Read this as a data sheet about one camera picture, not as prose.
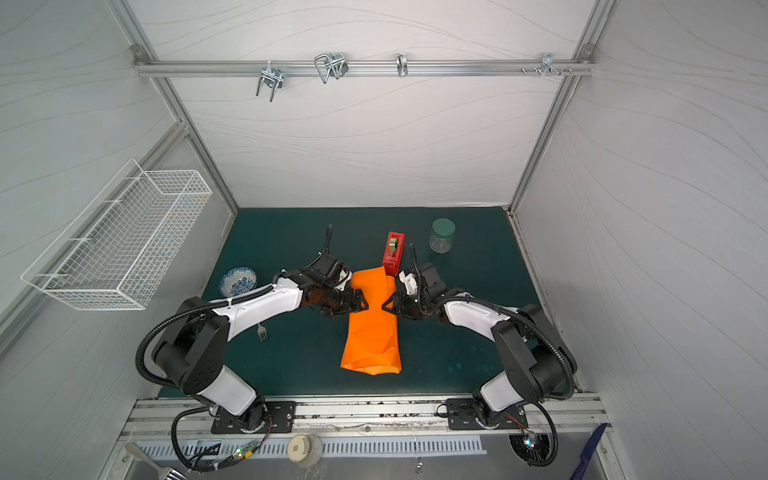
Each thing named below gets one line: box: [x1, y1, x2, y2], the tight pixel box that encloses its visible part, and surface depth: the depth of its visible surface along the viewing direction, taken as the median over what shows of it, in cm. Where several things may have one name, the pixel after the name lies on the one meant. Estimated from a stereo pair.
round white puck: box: [287, 434, 323, 467], surface depth 62 cm
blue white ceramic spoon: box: [218, 267, 257, 297], surface depth 98 cm
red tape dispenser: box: [382, 231, 406, 277], surface depth 103 cm
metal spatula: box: [125, 442, 187, 480], surface depth 68 cm
